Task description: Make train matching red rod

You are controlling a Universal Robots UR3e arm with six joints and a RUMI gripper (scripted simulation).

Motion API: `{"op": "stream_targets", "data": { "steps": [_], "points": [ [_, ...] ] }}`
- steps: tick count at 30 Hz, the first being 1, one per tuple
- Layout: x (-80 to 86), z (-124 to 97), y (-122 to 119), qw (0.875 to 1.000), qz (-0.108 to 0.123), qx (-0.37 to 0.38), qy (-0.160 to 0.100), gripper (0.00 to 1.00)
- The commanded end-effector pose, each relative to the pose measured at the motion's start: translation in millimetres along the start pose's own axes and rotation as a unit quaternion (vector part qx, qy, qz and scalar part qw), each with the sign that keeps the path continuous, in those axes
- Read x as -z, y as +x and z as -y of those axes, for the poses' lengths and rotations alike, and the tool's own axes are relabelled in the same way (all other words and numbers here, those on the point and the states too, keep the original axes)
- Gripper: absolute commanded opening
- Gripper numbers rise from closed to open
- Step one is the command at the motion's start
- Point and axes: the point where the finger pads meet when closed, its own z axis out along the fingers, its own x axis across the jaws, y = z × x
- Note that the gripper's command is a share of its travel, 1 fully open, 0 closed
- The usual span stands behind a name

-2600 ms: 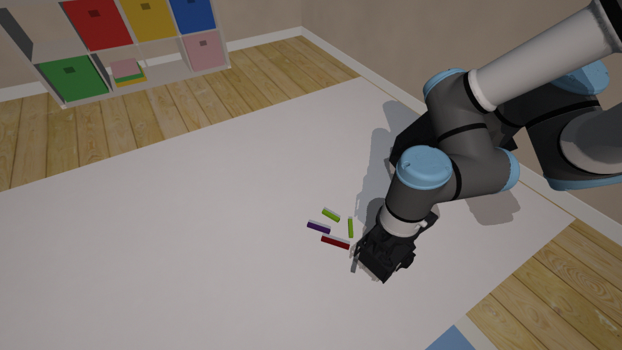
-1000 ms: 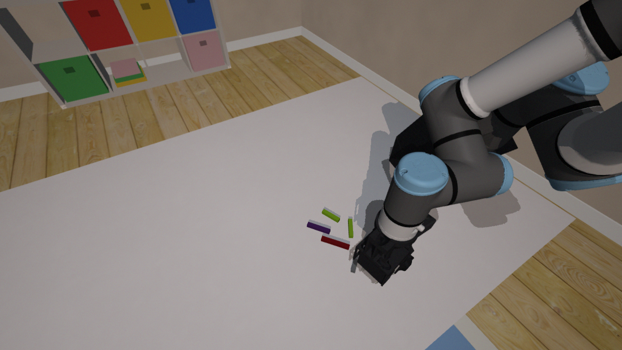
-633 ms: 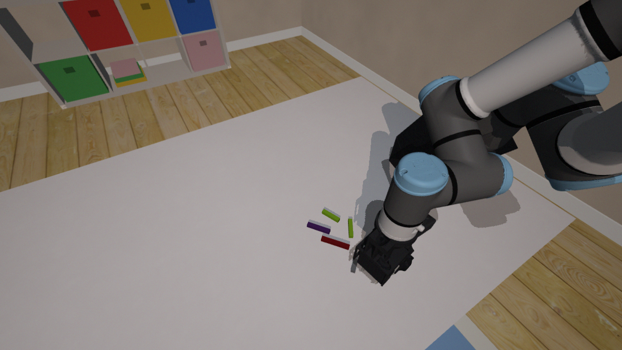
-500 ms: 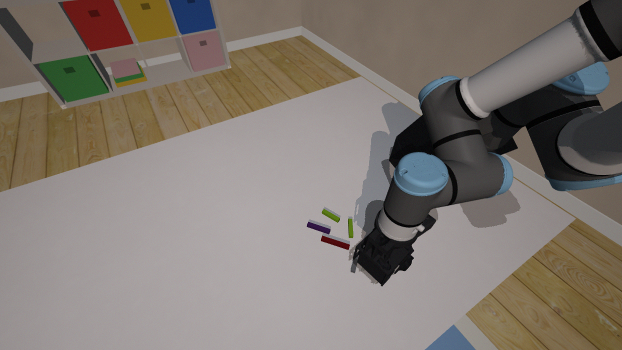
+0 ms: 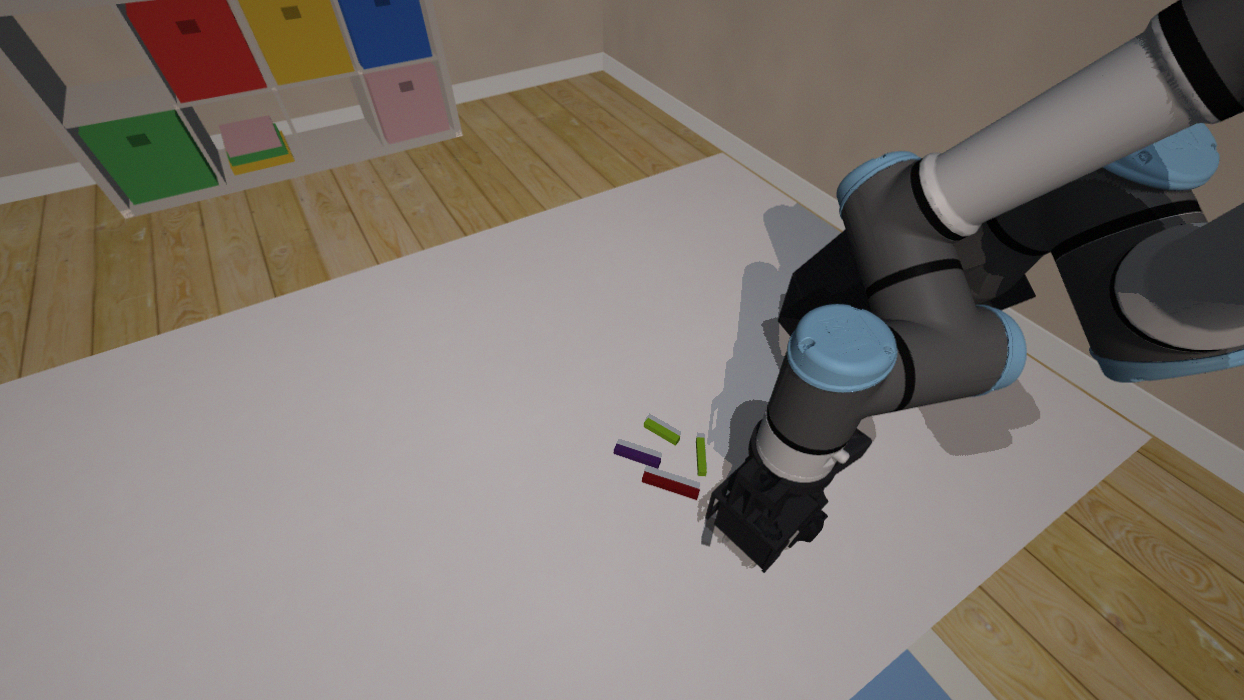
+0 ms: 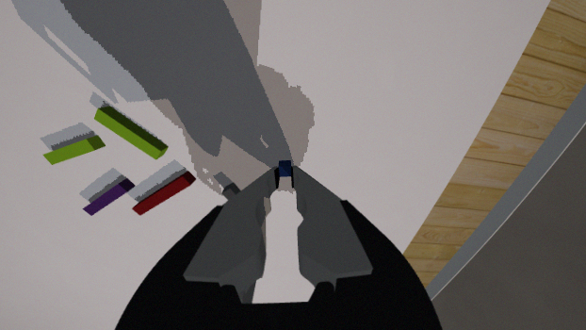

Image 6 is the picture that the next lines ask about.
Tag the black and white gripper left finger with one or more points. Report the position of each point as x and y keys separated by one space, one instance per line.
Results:
x=224 y=248

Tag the small blue block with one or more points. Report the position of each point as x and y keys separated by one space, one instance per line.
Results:
x=284 y=168

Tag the purple rod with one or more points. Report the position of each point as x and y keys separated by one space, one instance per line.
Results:
x=109 y=196

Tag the dark grey block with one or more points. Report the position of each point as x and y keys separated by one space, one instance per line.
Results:
x=230 y=191

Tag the dark red rod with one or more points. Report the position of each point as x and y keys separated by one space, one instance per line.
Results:
x=166 y=192

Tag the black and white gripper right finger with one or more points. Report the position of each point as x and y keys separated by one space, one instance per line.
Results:
x=338 y=244

